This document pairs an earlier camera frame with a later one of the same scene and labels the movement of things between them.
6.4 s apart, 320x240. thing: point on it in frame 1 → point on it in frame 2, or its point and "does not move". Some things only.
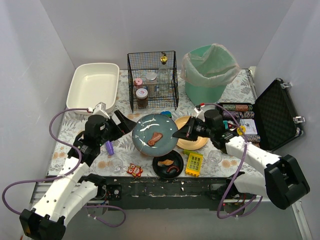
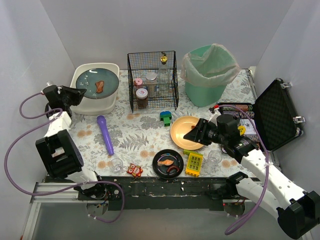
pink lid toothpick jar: [138, 83] does not move
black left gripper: [116, 124] → [66, 95]
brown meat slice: [156, 136] → [99, 86]
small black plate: [169, 165] does not move
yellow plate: [186, 144] does not move
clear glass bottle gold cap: [164, 75] does not move
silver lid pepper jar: [151, 84] does not move
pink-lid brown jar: [142, 96] does not move
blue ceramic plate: [152, 135] → [87, 79]
